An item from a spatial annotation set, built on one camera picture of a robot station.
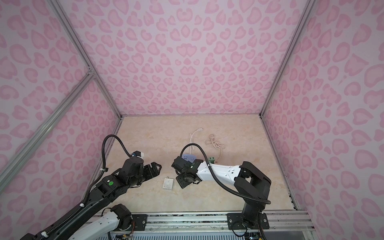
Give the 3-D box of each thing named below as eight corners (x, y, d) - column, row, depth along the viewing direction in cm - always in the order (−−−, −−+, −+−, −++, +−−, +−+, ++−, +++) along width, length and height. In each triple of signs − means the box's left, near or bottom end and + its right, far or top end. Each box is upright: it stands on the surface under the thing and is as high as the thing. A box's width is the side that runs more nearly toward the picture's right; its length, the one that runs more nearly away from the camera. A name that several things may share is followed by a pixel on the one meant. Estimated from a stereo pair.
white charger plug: (163, 189, 85) (162, 187, 83) (165, 178, 89) (164, 176, 87) (172, 189, 85) (171, 187, 83) (173, 178, 89) (173, 176, 87)
